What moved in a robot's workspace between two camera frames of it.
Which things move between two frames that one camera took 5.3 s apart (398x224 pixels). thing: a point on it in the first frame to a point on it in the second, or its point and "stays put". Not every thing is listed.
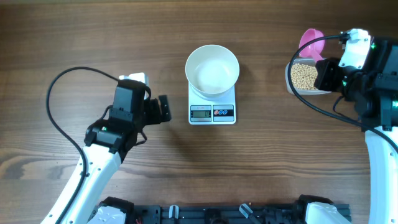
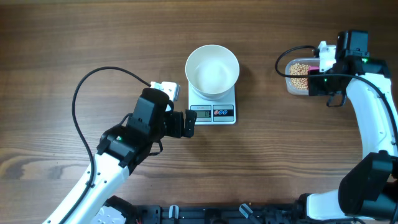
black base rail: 287,213 stays put
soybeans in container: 303,76 stays put
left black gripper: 150,106 to 177,130
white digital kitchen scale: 221,111 stays put
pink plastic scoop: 314,50 to 311,68
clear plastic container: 302,74 stays put
